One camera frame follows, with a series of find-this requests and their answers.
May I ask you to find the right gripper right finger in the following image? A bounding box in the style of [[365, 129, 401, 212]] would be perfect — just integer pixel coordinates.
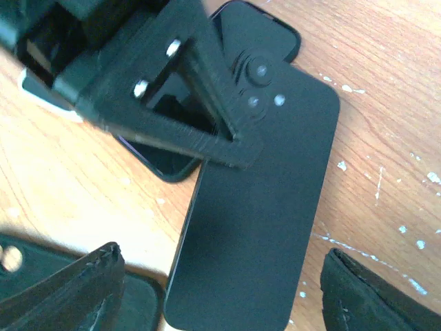
[[320, 248, 440, 331]]

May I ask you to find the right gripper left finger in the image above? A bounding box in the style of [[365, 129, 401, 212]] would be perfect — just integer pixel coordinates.
[[1, 242, 125, 330]]

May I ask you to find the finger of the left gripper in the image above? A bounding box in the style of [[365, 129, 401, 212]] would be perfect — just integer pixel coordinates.
[[75, 1, 263, 168]]

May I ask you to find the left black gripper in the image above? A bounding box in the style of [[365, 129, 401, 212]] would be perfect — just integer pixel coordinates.
[[0, 0, 173, 114]]

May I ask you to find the black phone case front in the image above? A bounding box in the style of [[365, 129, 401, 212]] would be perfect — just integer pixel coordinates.
[[1, 234, 163, 330]]

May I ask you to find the black phone case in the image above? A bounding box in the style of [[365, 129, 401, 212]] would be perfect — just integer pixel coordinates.
[[163, 49, 340, 330], [1, 234, 163, 330], [116, 0, 302, 183]]

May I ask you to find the white phone case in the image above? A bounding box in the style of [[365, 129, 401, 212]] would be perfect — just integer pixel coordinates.
[[17, 68, 83, 123]]

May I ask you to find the black phone case top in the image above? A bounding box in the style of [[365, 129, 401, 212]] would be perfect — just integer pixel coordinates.
[[116, 0, 302, 183]]

